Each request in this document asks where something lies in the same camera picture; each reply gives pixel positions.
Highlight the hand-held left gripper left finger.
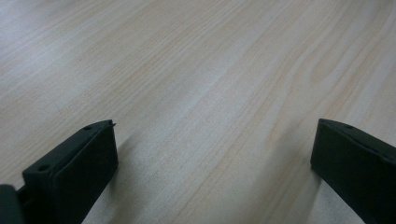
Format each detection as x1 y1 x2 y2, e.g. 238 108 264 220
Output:
18 119 120 224

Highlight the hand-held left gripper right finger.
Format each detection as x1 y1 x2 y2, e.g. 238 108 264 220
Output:
310 118 396 224

